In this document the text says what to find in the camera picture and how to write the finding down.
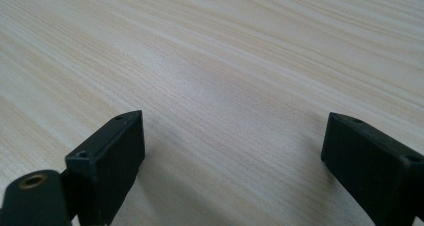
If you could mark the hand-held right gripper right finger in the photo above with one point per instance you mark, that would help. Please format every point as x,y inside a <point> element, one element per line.
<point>370,166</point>

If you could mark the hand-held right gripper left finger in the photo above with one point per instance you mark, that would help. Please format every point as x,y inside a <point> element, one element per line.
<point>110,166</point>

